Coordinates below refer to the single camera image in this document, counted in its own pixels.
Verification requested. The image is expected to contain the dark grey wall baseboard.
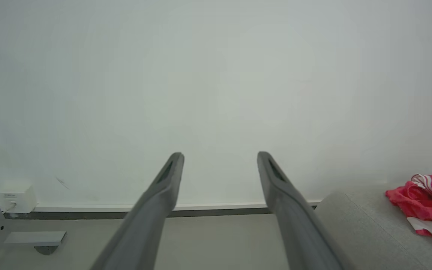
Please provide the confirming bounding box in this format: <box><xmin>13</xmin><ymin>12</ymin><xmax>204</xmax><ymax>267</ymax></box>
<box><xmin>4</xmin><ymin>200</ymin><xmax>322</xmax><ymax>220</ymax></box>

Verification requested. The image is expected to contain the light grey fabric sofa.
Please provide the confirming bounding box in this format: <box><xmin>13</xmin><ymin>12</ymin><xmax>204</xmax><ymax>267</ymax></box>
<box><xmin>313</xmin><ymin>183</ymin><xmax>432</xmax><ymax>270</ymax></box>

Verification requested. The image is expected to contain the grey metal stand frame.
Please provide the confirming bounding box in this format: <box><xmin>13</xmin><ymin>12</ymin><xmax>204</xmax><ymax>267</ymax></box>
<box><xmin>0</xmin><ymin>157</ymin><xmax>68</xmax><ymax>270</ymax></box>

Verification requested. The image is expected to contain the red printed jersey garment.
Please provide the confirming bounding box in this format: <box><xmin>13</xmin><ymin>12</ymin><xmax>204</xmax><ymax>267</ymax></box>
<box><xmin>385</xmin><ymin>173</ymin><xmax>432</xmax><ymax>257</ymax></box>

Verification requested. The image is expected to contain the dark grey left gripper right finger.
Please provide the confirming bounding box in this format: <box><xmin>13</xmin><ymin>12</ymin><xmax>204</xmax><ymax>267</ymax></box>
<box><xmin>257</xmin><ymin>151</ymin><xmax>346</xmax><ymax>270</ymax></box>

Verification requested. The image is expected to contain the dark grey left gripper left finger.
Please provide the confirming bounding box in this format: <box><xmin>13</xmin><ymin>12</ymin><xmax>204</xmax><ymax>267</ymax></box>
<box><xmin>90</xmin><ymin>151</ymin><xmax>185</xmax><ymax>270</ymax></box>

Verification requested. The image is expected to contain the white wall socket box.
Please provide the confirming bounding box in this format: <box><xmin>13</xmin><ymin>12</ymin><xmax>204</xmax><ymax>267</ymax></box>
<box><xmin>0</xmin><ymin>183</ymin><xmax>38</xmax><ymax>214</ymax></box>

